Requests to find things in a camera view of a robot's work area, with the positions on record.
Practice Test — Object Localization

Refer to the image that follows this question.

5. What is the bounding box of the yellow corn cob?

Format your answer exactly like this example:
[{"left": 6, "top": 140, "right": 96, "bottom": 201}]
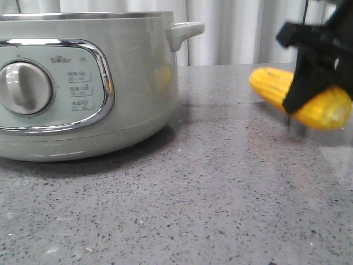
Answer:
[{"left": 249, "top": 67, "right": 352, "bottom": 130}]

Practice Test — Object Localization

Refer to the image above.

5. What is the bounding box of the white curtain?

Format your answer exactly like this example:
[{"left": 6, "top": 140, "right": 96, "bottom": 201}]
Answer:
[{"left": 1, "top": 0, "right": 336, "bottom": 66}]

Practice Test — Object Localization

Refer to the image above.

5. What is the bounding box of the pale green electric pot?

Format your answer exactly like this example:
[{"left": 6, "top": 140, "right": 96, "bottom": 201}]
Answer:
[{"left": 1, "top": 12, "right": 205, "bottom": 162}]

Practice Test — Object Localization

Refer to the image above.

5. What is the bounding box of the grey timer knob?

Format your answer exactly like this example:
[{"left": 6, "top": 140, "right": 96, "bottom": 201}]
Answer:
[{"left": 1, "top": 62, "right": 54, "bottom": 115}]

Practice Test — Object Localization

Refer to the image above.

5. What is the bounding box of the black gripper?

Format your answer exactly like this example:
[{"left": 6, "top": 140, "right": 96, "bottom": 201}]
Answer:
[{"left": 276, "top": 1, "right": 352, "bottom": 114}]

